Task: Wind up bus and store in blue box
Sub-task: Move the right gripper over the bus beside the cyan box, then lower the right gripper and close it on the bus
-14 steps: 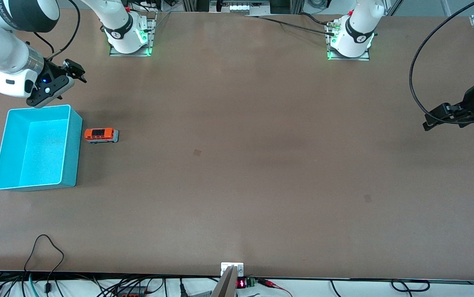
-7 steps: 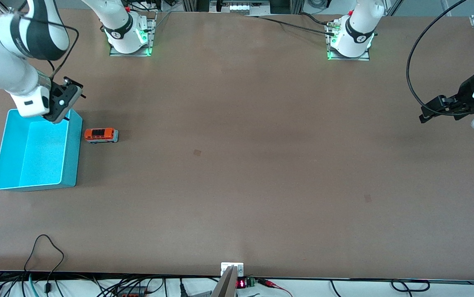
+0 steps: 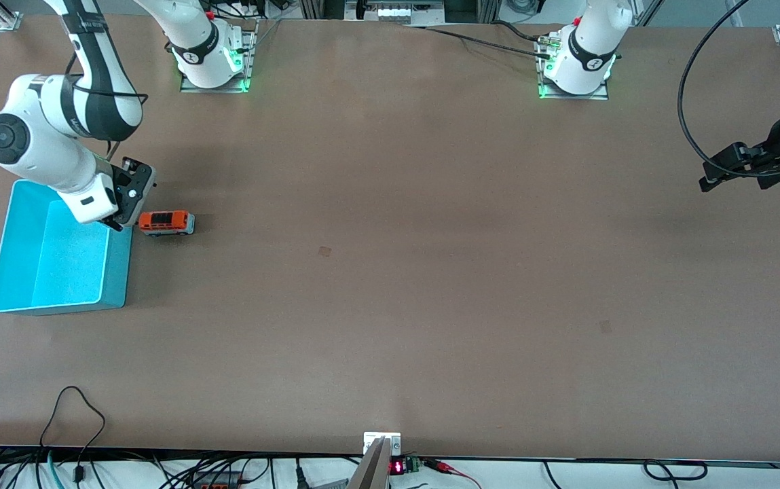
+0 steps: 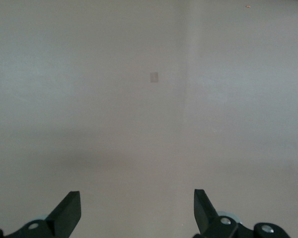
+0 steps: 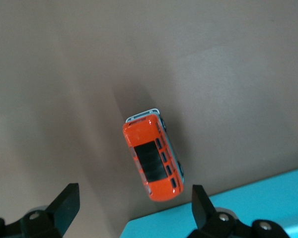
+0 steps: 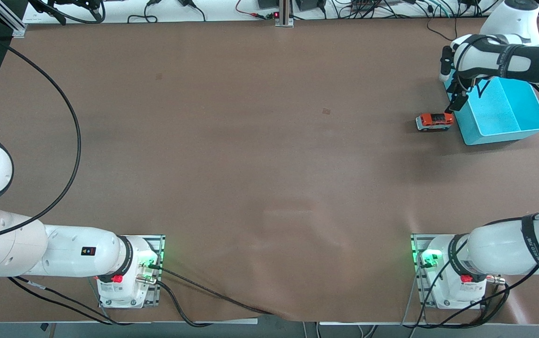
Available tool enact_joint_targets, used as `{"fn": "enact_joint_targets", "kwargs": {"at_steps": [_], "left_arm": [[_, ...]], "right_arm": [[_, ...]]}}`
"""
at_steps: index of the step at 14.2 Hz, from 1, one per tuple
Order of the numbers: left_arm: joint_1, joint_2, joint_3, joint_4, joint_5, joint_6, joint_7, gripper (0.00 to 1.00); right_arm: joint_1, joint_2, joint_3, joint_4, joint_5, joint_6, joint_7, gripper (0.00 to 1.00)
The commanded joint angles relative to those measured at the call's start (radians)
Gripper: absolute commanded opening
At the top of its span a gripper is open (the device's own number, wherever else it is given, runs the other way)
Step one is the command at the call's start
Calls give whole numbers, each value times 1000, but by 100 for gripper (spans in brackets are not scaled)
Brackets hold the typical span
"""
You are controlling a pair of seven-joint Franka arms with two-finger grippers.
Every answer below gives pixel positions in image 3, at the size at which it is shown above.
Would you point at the white mount bracket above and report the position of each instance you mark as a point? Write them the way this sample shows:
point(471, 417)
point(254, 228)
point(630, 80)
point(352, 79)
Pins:
point(393, 441)

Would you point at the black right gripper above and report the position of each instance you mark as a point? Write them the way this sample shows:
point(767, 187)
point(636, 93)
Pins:
point(112, 223)

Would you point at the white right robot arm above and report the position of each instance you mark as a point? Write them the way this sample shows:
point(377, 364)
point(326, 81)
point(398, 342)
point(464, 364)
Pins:
point(43, 149)

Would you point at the blue plastic box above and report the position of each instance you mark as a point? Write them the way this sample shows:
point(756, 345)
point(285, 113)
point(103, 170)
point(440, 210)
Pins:
point(57, 272)

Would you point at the red clip lead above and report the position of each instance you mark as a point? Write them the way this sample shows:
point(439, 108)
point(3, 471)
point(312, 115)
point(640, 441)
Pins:
point(447, 468)

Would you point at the orange toy bus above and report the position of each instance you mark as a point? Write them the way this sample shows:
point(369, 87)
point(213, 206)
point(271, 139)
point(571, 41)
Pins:
point(164, 221)

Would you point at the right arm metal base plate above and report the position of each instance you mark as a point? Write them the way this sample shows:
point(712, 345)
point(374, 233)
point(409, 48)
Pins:
point(244, 64)

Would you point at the red digit display module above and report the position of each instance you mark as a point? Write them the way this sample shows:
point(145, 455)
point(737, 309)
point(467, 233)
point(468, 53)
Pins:
point(400, 467)

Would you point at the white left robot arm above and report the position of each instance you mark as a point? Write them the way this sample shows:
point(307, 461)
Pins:
point(586, 41)

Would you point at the grey camera mount bar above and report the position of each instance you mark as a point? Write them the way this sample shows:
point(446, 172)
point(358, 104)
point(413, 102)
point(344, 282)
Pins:
point(370, 468)

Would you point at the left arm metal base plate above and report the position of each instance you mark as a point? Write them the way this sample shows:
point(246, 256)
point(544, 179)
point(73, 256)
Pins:
point(600, 94)

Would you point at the black orange power strip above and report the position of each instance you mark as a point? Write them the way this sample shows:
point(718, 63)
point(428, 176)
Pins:
point(216, 481)

